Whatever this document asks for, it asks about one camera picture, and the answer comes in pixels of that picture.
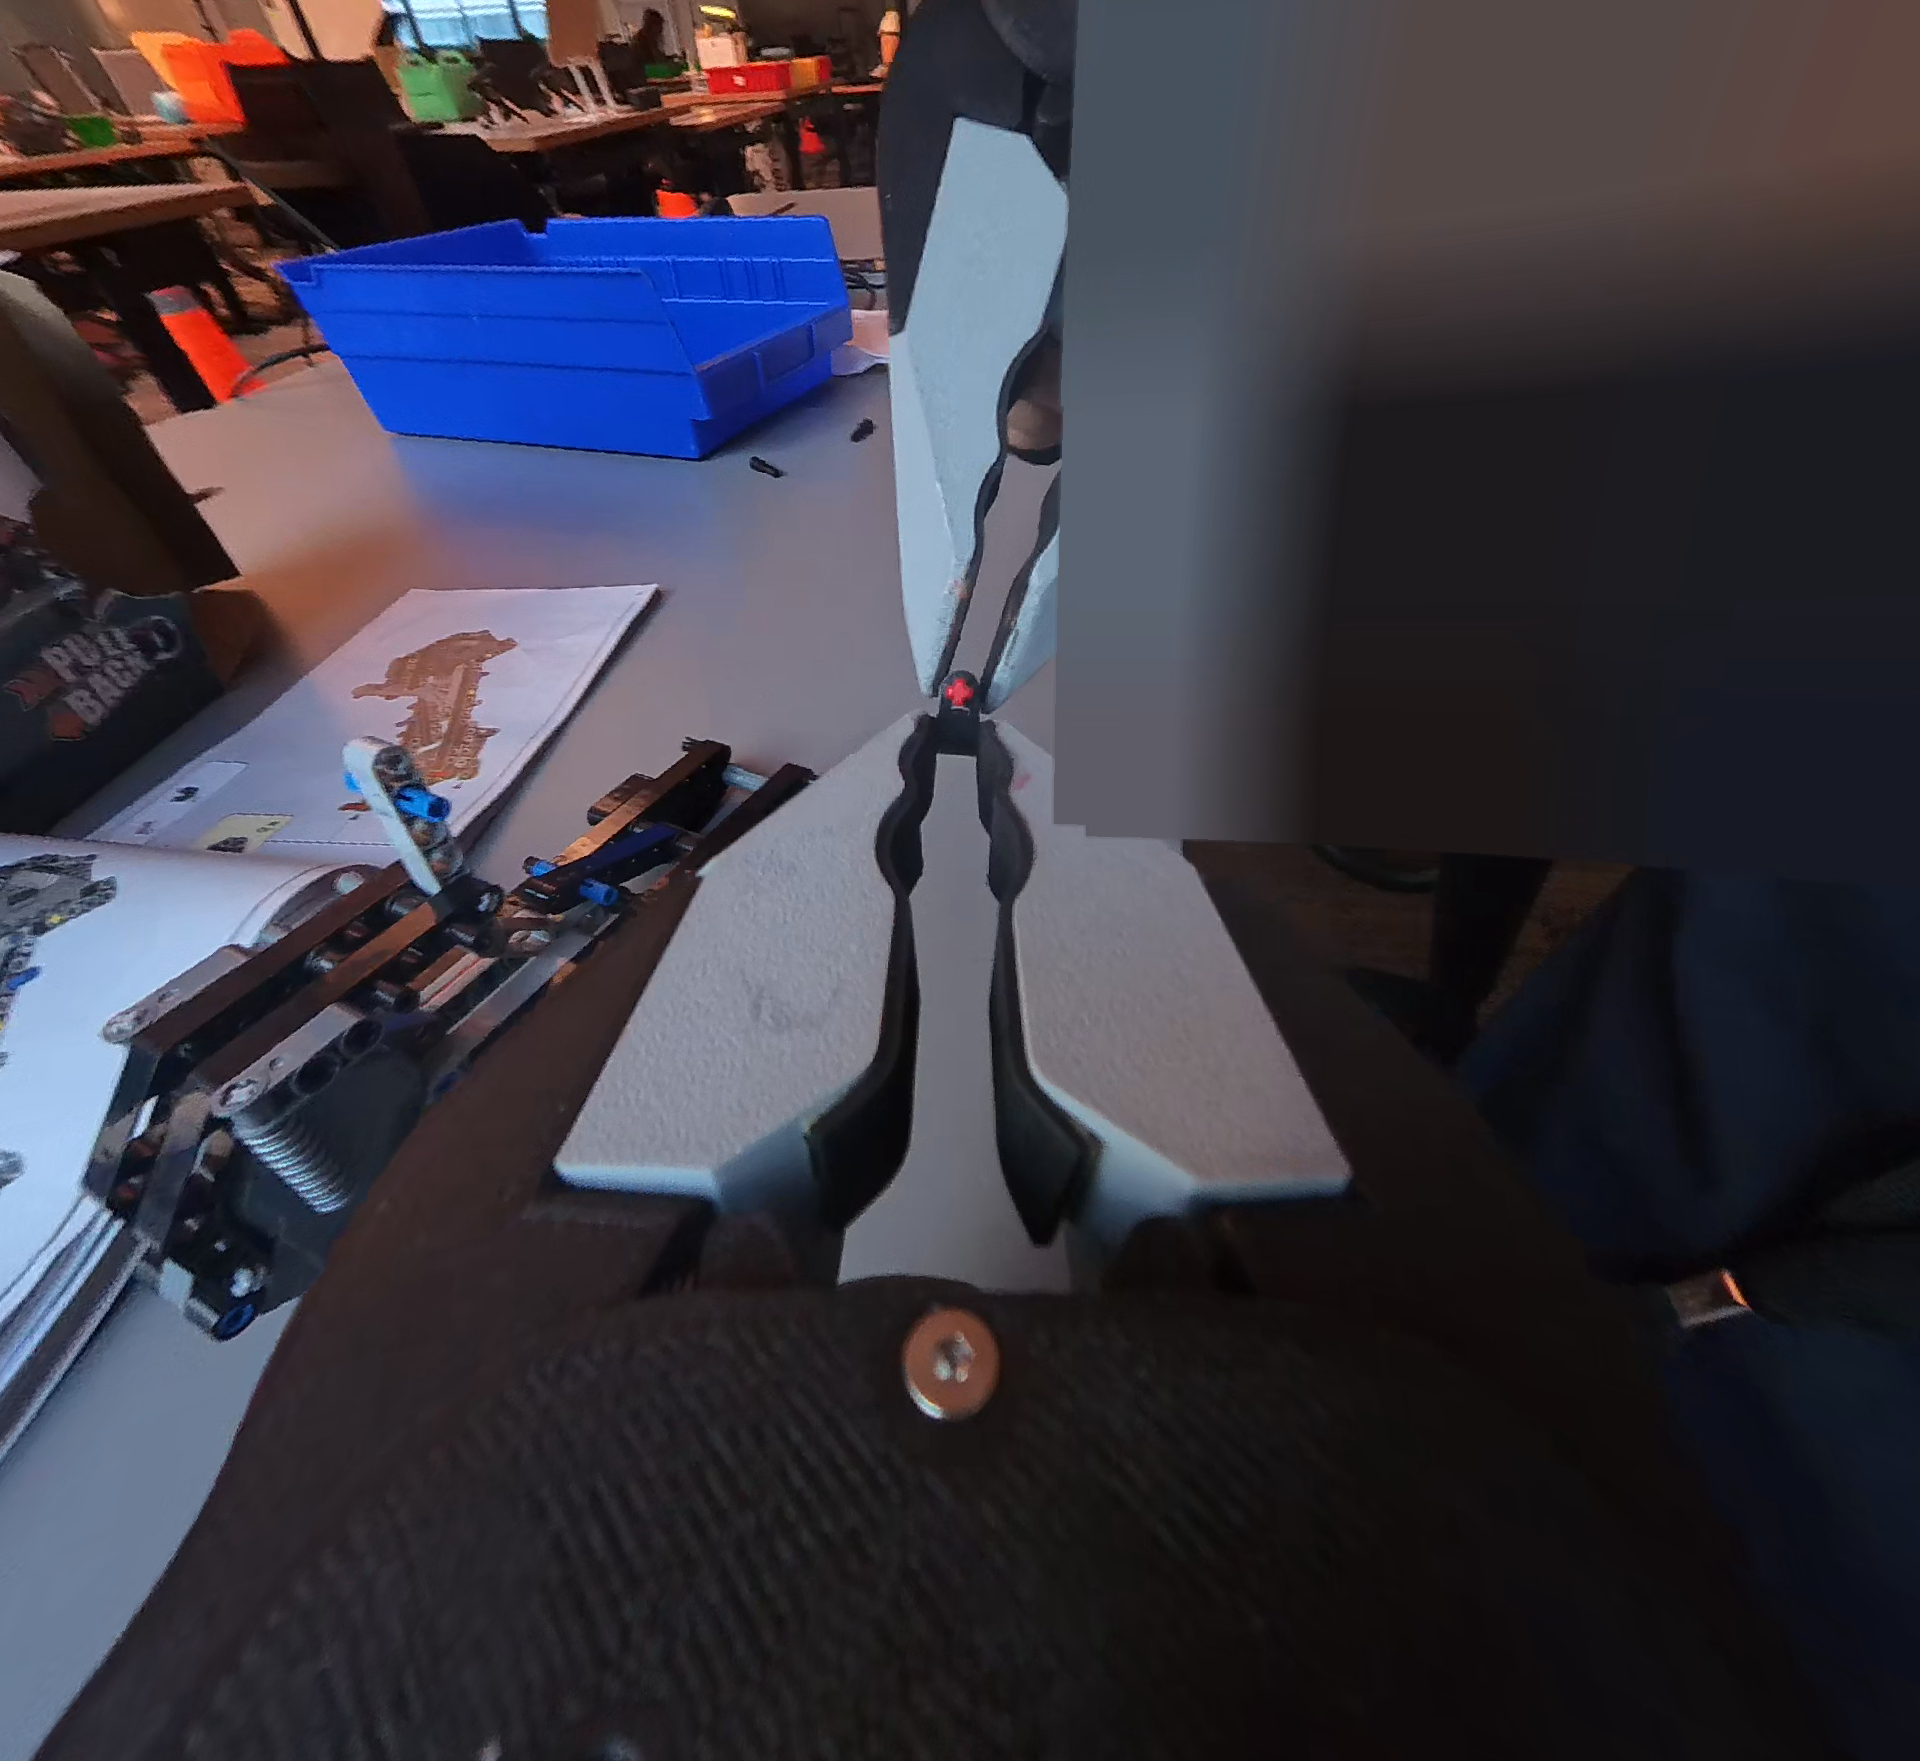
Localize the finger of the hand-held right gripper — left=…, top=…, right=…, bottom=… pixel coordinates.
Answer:
left=979, top=500, right=1063, bottom=715
left=888, top=116, right=1073, bottom=707

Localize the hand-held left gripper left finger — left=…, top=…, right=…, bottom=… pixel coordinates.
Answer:
left=552, top=719, right=922, bottom=1238

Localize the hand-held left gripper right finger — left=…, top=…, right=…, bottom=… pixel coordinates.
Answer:
left=979, top=723, right=1352, bottom=1251

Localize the black lego chassis assembly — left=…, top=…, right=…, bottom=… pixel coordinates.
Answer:
left=83, top=733, right=821, bottom=1343

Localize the black lego set box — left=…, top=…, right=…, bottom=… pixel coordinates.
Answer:
left=0, top=270, right=258, bottom=835

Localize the blue plastic bin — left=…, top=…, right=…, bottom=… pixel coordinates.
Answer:
left=276, top=214, right=856, bottom=464

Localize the open instruction booklet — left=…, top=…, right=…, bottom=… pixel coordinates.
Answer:
left=0, top=582, right=663, bottom=1471

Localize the person's dark blue clothing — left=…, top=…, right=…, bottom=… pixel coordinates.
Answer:
left=1199, top=837, right=1920, bottom=1761

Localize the orange traffic cone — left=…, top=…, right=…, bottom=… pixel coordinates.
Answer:
left=158, top=289, right=251, bottom=406

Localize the orange plastic bin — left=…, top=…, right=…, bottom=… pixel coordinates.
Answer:
left=131, top=30, right=295, bottom=127

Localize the wooden background desk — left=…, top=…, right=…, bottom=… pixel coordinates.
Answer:
left=0, top=180, right=261, bottom=253

